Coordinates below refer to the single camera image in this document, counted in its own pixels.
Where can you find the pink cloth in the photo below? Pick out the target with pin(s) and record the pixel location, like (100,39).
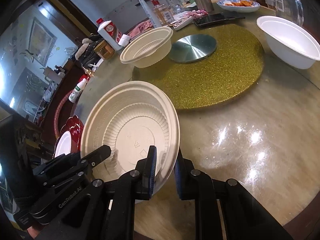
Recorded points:
(142,27)

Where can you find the framed wall painting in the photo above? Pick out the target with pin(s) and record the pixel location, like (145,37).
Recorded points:
(41,40)

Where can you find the white car key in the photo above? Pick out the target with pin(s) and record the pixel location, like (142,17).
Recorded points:
(182,23)

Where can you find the black jacket with fur collar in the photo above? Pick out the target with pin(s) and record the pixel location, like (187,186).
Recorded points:
(87,55)

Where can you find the peanut butter jar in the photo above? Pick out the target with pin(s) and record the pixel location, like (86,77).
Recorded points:
(103,51)

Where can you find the white glue bottle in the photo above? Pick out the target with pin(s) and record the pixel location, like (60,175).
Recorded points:
(76,92)

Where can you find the clear glass pitcher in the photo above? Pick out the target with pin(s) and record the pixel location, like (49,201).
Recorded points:
(287,5)

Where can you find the blue patterned ceramic plate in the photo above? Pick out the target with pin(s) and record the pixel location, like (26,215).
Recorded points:
(237,8)

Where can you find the gold glitter turntable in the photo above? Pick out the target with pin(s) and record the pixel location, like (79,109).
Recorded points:
(212,80)

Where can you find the black flat phone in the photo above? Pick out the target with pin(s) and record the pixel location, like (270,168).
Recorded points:
(212,18)

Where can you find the white liquor bottle red cap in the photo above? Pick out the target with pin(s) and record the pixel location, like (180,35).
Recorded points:
(108,31)

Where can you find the beige plastic ribbed bowl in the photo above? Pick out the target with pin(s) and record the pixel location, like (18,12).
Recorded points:
(140,130)
(150,45)

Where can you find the pink flower ornament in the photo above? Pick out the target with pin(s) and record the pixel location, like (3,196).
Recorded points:
(197,13)

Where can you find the orange fried food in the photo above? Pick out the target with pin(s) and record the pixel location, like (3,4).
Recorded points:
(237,3)

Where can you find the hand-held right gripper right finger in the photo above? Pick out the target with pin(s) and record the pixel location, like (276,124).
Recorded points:
(178,177)

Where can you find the white tube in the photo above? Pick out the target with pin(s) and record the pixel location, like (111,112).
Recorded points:
(150,12)

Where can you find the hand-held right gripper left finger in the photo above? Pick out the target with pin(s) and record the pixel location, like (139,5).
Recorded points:
(152,170)

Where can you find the small glass bottle red cap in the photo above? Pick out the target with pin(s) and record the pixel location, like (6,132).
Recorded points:
(162,13)

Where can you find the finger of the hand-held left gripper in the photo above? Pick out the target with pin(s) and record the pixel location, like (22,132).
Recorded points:
(62,165)
(98,155)

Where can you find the round metal disc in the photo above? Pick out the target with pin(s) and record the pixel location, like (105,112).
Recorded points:
(192,48)

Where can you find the small gold bottle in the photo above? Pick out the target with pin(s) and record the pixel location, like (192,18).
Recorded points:
(88,72)

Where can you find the small white cap cup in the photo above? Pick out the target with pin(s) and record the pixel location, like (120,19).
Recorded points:
(124,40)

